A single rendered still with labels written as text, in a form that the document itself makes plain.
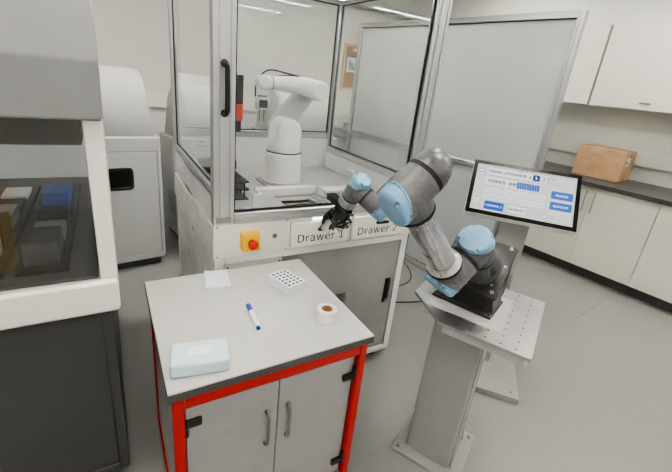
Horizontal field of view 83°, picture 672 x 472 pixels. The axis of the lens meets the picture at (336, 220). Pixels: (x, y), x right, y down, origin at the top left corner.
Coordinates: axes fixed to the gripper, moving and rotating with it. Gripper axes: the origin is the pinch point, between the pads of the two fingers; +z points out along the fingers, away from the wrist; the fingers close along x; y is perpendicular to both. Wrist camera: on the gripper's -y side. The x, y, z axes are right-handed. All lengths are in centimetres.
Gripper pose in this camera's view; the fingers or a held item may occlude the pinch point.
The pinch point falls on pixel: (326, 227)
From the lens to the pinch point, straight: 166.9
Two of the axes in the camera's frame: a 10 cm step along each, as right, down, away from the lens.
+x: 8.6, -0.9, 5.0
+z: -3.7, 5.7, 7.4
